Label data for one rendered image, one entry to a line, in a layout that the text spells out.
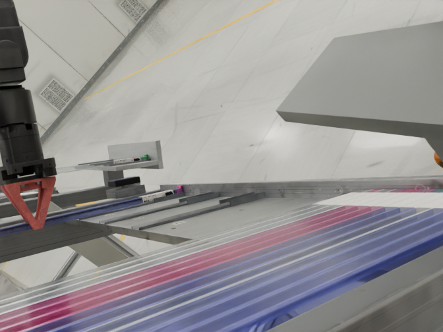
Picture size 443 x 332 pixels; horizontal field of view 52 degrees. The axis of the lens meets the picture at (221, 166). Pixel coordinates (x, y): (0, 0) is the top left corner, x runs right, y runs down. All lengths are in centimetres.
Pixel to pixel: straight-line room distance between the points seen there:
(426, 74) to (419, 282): 65
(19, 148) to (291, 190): 38
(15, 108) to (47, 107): 786
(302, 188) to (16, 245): 47
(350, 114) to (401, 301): 69
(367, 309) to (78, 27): 895
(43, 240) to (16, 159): 18
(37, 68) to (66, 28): 95
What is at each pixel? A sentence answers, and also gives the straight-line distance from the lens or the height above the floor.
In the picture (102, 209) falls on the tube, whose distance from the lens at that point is 75.
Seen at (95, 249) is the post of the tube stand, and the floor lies 66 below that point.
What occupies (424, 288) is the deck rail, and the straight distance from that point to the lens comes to 23.
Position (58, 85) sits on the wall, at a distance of 869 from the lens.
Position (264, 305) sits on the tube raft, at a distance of 21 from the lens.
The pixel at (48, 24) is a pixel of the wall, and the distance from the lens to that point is 894.
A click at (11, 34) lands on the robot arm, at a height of 109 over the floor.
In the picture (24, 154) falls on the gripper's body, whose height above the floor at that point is 97.
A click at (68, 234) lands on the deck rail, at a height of 82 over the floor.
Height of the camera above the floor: 105
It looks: 25 degrees down
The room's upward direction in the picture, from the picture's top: 47 degrees counter-clockwise
